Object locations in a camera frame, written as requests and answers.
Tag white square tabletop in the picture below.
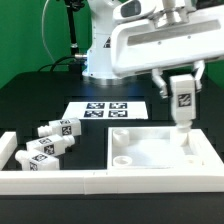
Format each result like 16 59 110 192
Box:
107 126 224 170

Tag grey cable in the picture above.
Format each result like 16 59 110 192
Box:
41 0 56 64

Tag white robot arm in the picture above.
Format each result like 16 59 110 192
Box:
83 0 224 97

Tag white U-shaped fence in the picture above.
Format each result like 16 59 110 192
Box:
0 128 224 196

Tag black camera stand pole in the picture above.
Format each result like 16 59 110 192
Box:
64 0 85 55

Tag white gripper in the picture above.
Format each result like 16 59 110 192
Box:
111 0 224 99

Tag white sheet with tags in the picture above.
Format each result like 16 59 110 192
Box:
63 101 148 119

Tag black cable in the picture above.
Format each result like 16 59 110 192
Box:
37 55 84 73

